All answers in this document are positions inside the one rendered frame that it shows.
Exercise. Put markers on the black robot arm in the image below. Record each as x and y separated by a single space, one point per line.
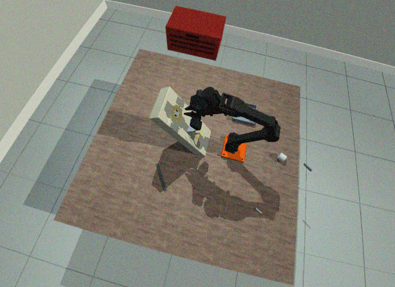
236 107

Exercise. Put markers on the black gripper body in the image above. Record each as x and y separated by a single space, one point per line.
196 120

